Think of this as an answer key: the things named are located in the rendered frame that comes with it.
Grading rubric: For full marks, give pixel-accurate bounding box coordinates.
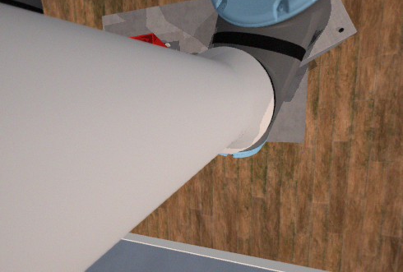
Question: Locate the red crate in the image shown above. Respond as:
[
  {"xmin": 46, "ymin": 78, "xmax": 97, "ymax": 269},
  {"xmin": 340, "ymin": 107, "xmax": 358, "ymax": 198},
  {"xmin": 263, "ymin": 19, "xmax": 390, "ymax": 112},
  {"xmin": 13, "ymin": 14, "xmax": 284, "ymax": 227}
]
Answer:
[{"xmin": 129, "ymin": 33, "xmax": 168, "ymax": 48}]

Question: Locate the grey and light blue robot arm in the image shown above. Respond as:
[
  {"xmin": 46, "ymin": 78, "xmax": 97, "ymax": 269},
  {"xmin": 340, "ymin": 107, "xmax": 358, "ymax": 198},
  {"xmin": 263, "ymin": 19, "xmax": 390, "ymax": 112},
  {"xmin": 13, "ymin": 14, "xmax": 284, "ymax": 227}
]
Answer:
[{"xmin": 0, "ymin": 0, "xmax": 331, "ymax": 272}]

